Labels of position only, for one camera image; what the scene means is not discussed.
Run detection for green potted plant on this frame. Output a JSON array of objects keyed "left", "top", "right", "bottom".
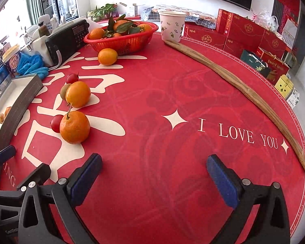
[{"left": 88, "top": 4, "right": 120, "bottom": 22}]

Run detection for small smooth orange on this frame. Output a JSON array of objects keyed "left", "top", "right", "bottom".
[
  {"left": 98, "top": 48, "right": 118, "bottom": 66},
  {"left": 65, "top": 81, "right": 91, "bottom": 108}
]

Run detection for red plastic basket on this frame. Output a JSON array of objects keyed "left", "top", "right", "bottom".
[{"left": 84, "top": 21, "right": 159, "bottom": 56}]

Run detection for red gift box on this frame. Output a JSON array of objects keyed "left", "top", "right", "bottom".
[
  {"left": 223, "top": 38, "right": 260, "bottom": 59},
  {"left": 216, "top": 9, "right": 230, "bottom": 33},
  {"left": 224, "top": 13, "right": 266, "bottom": 40},
  {"left": 259, "top": 29, "right": 293, "bottom": 54},
  {"left": 184, "top": 23, "right": 227, "bottom": 50}
]

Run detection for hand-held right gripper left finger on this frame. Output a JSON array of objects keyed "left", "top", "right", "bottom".
[{"left": 17, "top": 153, "right": 103, "bottom": 244}]

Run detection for blue rubber gloves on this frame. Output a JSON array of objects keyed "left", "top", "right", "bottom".
[{"left": 16, "top": 52, "right": 49, "bottom": 80}]

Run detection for grey cardboard box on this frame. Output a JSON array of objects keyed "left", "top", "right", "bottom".
[{"left": 0, "top": 74, "right": 44, "bottom": 155}]

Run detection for red Sweet gift bag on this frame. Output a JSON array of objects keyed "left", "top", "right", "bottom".
[{"left": 257, "top": 47, "right": 290, "bottom": 82}]

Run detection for white printed carton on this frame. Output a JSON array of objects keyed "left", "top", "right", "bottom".
[{"left": 286, "top": 88, "right": 300, "bottom": 108}]

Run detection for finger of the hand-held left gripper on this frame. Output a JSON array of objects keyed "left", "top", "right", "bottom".
[
  {"left": 16, "top": 163, "right": 52, "bottom": 190},
  {"left": 0, "top": 145, "right": 16, "bottom": 190}
]

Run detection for round red printed table mat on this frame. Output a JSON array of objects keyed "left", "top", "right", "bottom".
[{"left": 0, "top": 29, "right": 305, "bottom": 244}]

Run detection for yellow carton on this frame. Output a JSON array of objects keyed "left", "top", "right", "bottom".
[{"left": 274, "top": 75, "right": 294, "bottom": 98}]

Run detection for mandarin with stem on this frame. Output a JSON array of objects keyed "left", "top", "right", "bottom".
[{"left": 60, "top": 103, "right": 90, "bottom": 144}]

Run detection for brown capped bottle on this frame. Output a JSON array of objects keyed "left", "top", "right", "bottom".
[{"left": 38, "top": 21, "right": 51, "bottom": 37}]

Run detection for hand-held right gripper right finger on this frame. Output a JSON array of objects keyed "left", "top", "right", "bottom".
[{"left": 206, "top": 154, "right": 291, "bottom": 244}]

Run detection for purple milk tea cup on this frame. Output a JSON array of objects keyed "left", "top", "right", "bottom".
[{"left": 2, "top": 44, "right": 23, "bottom": 78}]

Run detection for wooden back scratcher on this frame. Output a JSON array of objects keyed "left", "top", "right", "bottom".
[{"left": 164, "top": 39, "right": 305, "bottom": 178}]

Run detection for dark green gift bag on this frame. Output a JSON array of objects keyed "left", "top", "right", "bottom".
[{"left": 240, "top": 49, "right": 270, "bottom": 73}]

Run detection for white leaf print paper cup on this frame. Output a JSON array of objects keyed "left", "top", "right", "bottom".
[{"left": 159, "top": 11, "right": 187, "bottom": 42}]

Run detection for wall calendar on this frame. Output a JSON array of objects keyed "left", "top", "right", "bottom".
[{"left": 282, "top": 19, "right": 296, "bottom": 49}]

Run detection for brown longan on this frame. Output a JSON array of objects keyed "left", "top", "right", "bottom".
[{"left": 60, "top": 83, "right": 72, "bottom": 101}]

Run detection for small white carton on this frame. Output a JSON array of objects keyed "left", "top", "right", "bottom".
[{"left": 126, "top": 4, "right": 138, "bottom": 18}]

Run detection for black radio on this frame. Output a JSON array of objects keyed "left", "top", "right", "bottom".
[{"left": 45, "top": 19, "right": 90, "bottom": 70}]

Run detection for pile of leafy mandarins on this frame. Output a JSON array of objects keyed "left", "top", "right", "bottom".
[{"left": 88, "top": 14, "right": 153, "bottom": 40}]

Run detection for clear plastic bag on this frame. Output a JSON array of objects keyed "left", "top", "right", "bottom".
[{"left": 252, "top": 10, "right": 280, "bottom": 32}]

